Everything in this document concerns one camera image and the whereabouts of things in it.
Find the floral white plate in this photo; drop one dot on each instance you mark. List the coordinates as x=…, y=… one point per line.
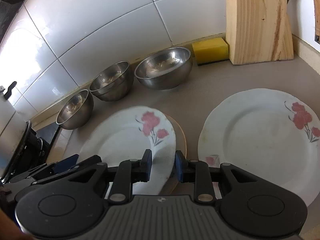
x=250, y=135
x=120, y=140

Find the medium steel bowl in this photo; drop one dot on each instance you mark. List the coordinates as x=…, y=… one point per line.
x=111, y=82

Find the black gas stove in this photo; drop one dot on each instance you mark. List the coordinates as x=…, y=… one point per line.
x=42, y=140

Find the round wooden board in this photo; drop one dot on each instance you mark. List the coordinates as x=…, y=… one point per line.
x=181, y=140

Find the dark kitchen fixture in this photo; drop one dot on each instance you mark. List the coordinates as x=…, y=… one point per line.
x=8, y=12

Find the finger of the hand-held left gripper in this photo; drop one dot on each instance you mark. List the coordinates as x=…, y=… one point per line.
x=66, y=164

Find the white plastic container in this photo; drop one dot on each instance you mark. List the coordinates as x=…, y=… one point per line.
x=10, y=130

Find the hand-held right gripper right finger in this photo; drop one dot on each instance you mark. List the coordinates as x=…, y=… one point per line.
x=179, y=167

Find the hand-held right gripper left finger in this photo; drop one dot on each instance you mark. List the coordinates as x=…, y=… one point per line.
x=147, y=166

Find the small steel bowl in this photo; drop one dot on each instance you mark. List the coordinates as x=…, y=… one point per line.
x=75, y=110

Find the yellow sponge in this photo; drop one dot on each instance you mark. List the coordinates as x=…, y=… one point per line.
x=210, y=48

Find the large steel bowl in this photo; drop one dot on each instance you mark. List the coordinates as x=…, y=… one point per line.
x=163, y=67

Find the wooden knife block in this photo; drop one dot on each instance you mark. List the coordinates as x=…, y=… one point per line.
x=257, y=22

